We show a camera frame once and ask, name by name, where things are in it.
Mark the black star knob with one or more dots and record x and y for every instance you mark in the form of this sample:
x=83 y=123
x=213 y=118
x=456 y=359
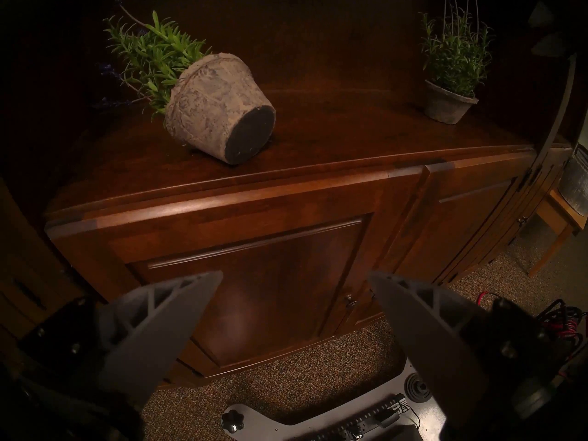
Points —
x=232 y=424

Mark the black round rubber disc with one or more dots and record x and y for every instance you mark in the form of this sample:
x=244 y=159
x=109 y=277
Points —
x=417 y=389

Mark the light wooden side table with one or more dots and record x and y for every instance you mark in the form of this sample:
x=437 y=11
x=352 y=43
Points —
x=553 y=215

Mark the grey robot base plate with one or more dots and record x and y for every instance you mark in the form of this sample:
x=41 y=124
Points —
x=264 y=419

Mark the fake lavender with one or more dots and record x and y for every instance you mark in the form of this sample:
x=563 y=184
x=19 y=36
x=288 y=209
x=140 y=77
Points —
x=216 y=111
x=448 y=107

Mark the dark wooden shelf cabinet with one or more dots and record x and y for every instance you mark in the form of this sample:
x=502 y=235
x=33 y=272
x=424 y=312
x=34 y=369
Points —
x=275 y=261

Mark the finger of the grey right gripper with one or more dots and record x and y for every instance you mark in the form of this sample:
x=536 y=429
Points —
x=551 y=45
x=541 y=14

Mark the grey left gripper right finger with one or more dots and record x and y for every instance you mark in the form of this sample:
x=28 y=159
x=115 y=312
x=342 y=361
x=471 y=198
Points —
x=441 y=343

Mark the grey power strip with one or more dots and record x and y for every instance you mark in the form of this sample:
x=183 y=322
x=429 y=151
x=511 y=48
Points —
x=363 y=421

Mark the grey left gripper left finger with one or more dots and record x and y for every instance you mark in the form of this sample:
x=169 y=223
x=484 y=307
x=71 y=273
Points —
x=147 y=339

